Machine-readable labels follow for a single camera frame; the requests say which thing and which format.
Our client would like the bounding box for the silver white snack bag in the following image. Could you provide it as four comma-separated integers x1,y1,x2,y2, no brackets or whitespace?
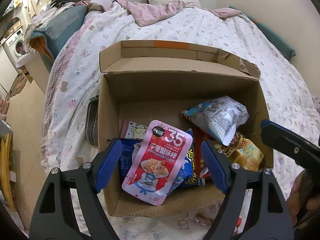
181,96,249,146

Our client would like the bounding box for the blue snack bag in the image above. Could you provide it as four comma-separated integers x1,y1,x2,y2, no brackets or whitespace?
168,128,206,194

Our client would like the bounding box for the teal bed bolster left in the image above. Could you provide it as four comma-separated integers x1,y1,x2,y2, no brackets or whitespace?
29,5,87,69

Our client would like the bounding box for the teal bed bolster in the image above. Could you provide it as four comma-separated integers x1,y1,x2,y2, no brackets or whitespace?
243,12,296,61
29,5,87,69

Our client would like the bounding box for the person's right hand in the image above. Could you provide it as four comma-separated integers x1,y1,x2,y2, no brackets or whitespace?
286,170,319,226

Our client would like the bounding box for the brown cardboard box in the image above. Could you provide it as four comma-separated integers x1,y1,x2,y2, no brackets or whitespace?
97,39,275,218

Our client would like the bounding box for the small blue chip bag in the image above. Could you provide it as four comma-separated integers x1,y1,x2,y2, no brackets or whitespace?
119,139,142,181

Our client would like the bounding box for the teal bed bolster right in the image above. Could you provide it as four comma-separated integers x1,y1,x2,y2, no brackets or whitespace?
243,12,296,61

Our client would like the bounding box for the small red snack packet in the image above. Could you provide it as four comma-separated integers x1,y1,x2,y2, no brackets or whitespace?
233,217,242,235

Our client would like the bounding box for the red snack bag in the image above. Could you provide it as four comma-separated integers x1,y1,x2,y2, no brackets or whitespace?
192,126,211,179

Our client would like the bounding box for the white washing machine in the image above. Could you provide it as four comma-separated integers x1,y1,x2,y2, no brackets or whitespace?
3,28,24,67

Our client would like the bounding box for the white patterned duvet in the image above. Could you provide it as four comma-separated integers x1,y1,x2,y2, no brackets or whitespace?
39,3,320,240

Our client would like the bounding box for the pink blanket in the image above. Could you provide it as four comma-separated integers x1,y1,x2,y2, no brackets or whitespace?
86,0,245,28

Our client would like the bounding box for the white kitchen cabinet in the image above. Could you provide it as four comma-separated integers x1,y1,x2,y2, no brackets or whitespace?
0,46,18,99

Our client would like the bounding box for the pink crab stick pouch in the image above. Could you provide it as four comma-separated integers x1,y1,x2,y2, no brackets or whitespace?
121,120,193,206

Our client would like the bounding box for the yellow chip bag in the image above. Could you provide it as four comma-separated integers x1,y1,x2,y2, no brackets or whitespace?
213,132,264,171

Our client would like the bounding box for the dark striped garment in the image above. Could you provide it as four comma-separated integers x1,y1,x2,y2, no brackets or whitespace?
85,95,99,147

